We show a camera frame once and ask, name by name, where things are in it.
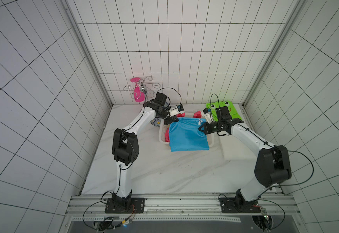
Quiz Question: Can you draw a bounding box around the blue raincoat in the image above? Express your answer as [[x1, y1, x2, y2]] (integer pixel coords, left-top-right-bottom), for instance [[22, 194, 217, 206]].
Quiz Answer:
[[169, 117, 209, 152]]

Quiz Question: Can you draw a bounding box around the base cable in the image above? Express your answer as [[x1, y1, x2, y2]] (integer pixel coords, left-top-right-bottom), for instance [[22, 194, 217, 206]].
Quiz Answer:
[[81, 190, 136, 231], [256, 150, 315, 231]]

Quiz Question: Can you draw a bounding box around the right base cable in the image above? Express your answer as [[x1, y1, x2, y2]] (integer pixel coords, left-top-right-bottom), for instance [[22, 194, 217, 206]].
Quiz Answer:
[[256, 150, 315, 231]]

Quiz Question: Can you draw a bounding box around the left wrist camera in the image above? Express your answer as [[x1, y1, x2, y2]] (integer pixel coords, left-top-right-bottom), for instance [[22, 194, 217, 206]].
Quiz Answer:
[[169, 104, 185, 117]]

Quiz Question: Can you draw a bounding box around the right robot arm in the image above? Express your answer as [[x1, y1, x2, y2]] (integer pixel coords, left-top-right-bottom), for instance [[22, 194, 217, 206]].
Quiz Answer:
[[198, 106, 292, 208]]

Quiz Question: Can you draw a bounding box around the green frog raincoat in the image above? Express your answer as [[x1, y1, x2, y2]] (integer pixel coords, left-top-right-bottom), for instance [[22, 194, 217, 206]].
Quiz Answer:
[[206, 101, 242, 121]]

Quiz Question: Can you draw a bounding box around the pink rabbit raincoat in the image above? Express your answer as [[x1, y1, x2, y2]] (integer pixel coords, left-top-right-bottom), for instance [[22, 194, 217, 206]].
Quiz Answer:
[[162, 111, 202, 144]]

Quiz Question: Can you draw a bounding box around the pink cup on stand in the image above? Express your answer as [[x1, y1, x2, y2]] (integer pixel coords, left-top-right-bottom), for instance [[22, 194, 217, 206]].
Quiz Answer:
[[130, 77, 146, 103]]

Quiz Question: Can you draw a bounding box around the white plastic basket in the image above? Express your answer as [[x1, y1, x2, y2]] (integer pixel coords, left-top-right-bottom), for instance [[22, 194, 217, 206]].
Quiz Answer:
[[159, 119, 214, 148]]

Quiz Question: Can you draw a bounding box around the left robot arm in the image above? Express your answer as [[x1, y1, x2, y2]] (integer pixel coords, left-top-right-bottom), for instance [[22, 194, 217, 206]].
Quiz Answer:
[[112, 92, 185, 208]]

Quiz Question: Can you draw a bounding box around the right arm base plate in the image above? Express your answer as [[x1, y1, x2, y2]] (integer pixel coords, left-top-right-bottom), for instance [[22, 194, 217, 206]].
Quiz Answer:
[[219, 198, 261, 214]]

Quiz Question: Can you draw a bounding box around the left base cable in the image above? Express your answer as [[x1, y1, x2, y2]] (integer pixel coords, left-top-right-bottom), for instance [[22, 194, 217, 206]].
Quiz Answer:
[[81, 190, 136, 231]]

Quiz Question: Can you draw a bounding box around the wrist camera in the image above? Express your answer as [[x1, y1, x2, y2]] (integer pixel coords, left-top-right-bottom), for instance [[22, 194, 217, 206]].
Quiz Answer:
[[202, 108, 214, 123], [169, 104, 185, 117]]

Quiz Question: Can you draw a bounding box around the blue patterned bowl front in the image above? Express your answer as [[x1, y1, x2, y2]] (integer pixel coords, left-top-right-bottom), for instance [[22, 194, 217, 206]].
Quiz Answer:
[[151, 117, 161, 127]]

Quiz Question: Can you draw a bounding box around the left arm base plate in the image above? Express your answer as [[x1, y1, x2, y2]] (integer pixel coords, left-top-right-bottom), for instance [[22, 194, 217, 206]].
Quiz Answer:
[[104, 197, 146, 214]]

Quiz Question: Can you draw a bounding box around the silver cup holder stand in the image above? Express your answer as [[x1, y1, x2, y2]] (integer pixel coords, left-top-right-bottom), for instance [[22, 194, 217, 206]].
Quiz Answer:
[[123, 76, 161, 103]]

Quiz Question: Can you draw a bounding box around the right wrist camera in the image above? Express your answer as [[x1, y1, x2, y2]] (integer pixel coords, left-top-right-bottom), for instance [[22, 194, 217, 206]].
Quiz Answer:
[[202, 108, 214, 123]]

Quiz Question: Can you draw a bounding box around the aluminium mounting rail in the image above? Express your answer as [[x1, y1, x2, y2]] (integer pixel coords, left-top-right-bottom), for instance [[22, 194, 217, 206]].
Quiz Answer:
[[67, 194, 301, 223]]

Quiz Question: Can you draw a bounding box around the yellow raincoat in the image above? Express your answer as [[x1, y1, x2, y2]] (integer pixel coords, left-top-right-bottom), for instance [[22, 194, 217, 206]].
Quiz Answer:
[[206, 135, 213, 147]]

